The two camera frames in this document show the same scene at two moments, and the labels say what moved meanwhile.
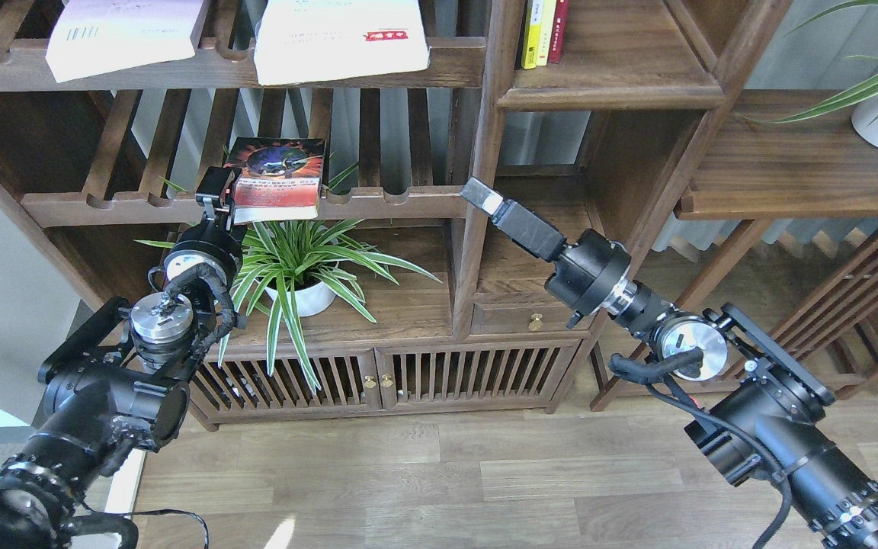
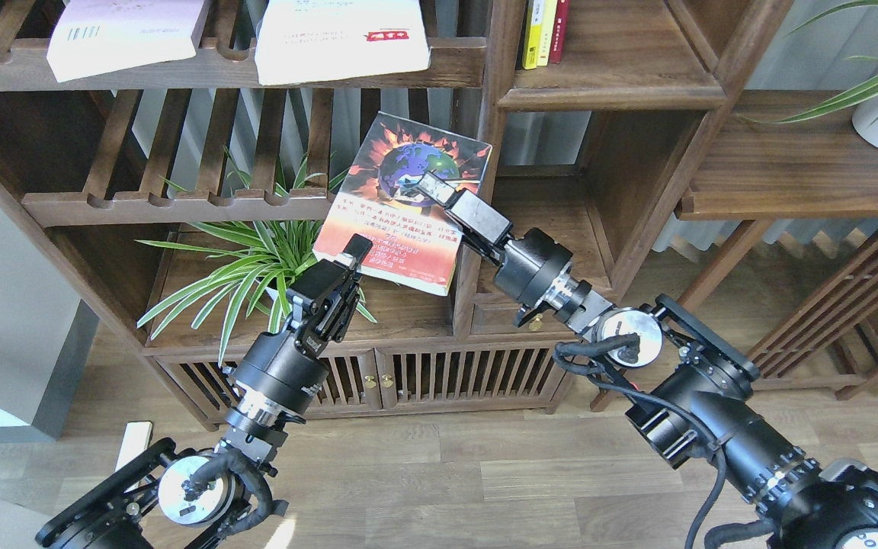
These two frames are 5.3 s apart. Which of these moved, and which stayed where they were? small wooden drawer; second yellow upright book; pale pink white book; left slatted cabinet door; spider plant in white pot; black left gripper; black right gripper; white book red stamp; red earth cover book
Moved: red earth cover book; black left gripper; black right gripper
Stayed: pale pink white book; white book red stamp; spider plant in white pot; left slatted cabinet door; small wooden drawer; second yellow upright book
